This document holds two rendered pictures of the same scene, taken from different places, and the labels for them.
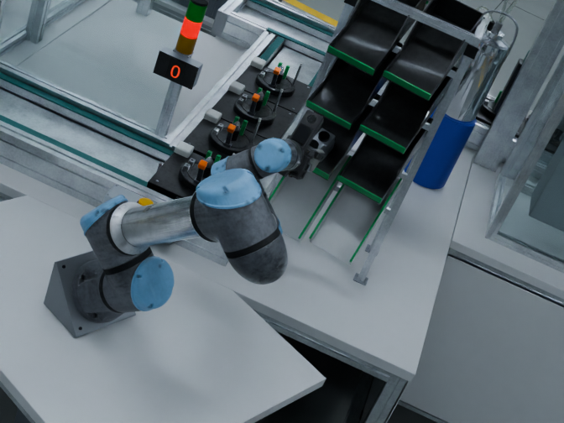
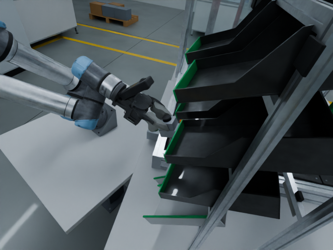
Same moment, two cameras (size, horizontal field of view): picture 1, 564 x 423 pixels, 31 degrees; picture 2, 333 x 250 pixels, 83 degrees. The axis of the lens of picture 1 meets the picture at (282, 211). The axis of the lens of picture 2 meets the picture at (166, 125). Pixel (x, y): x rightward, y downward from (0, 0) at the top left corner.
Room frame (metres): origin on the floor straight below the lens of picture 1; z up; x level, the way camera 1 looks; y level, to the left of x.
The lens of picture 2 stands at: (2.31, -0.48, 1.68)
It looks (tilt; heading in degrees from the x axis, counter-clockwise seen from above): 42 degrees down; 92
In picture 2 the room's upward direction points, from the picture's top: 8 degrees clockwise
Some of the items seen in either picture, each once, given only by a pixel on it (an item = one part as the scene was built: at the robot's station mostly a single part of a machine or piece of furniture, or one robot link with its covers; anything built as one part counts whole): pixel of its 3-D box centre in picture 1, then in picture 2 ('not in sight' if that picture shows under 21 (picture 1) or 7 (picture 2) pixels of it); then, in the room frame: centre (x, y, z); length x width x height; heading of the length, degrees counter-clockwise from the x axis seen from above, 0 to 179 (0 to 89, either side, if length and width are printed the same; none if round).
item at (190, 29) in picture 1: (191, 26); not in sight; (2.57, 0.42, 1.34); 0.05 x 0.05 x 0.05
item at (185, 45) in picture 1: (186, 42); not in sight; (2.57, 0.42, 1.29); 0.05 x 0.05 x 0.05
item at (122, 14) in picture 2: not in sight; (114, 12); (0.14, 5.70, 0.20); 1.20 x 0.80 x 0.41; 168
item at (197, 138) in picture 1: (234, 132); not in sight; (2.69, 0.22, 1.01); 0.24 x 0.24 x 0.13; 86
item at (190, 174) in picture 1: (203, 177); not in sight; (2.44, 0.24, 0.98); 0.14 x 0.14 x 0.02
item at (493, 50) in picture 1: (479, 64); not in sight; (3.19, -0.42, 1.32); 0.14 x 0.14 x 0.38
